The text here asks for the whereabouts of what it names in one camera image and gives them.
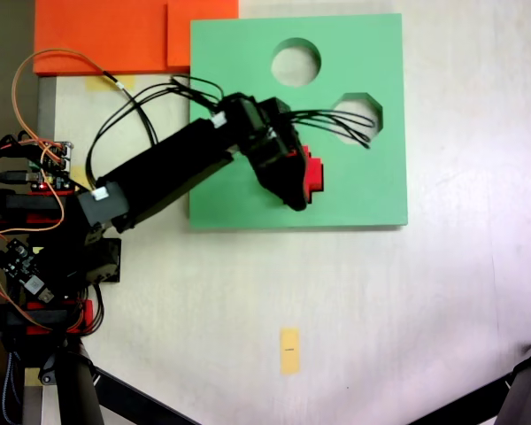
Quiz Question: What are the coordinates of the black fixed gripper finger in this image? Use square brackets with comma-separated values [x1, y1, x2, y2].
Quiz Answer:
[251, 152, 313, 213]

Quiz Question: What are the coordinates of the red cross columnar block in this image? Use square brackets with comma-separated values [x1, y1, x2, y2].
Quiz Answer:
[299, 144, 327, 205]

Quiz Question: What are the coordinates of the orange flat block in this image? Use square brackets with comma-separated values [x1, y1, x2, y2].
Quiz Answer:
[33, 0, 169, 77]
[165, 0, 241, 71]

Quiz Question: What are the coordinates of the green shape sorting board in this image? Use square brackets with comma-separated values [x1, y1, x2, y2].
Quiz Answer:
[187, 12, 410, 232]

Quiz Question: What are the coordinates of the yellow paper label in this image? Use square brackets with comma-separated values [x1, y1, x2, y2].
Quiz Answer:
[280, 327, 303, 376]

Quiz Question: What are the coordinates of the yellow tape strip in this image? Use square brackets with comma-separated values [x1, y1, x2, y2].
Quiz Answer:
[86, 74, 136, 93]

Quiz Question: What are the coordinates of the circuit board with connectors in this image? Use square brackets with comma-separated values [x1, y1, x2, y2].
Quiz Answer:
[28, 140, 75, 195]

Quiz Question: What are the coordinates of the black and red table clamp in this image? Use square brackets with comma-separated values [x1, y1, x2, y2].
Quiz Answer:
[0, 180, 81, 231]
[0, 298, 94, 340]

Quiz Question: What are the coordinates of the black driver circuit board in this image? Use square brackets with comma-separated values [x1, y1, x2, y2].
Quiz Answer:
[0, 237, 58, 306]

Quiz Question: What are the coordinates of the black tripod leg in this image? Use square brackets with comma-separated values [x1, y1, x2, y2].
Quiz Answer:
[37, 349, 105, 425]
[495, 334, 531, 425]

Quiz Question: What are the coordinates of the grey metal table rail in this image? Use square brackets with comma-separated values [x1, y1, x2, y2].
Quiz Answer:
[37, 74, 57, 143]

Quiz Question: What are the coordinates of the orange cable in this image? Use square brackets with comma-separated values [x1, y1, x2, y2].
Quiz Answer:
[11, 48, 132, 234]

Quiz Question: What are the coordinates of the blue braided cable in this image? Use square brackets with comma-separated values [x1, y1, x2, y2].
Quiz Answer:
[0, 349, 27, 425]

